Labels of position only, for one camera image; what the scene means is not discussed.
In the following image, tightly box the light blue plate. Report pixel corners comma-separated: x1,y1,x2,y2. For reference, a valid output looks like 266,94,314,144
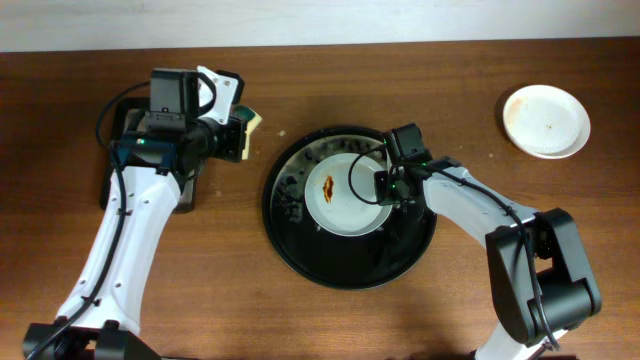
304,153,393,237

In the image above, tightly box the green and yellow sponge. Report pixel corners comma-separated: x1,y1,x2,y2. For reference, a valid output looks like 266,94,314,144
234,105,262,160

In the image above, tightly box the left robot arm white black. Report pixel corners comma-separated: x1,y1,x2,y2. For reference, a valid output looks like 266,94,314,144
22,106,261,359

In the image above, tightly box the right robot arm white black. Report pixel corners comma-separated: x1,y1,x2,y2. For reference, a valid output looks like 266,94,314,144
374,158,602,359

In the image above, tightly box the black rectangular soapy water tray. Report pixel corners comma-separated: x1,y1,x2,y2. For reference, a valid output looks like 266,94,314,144
99,96,197,215

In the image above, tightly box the black round tray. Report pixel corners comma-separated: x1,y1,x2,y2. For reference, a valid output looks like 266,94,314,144
261,126,437,290

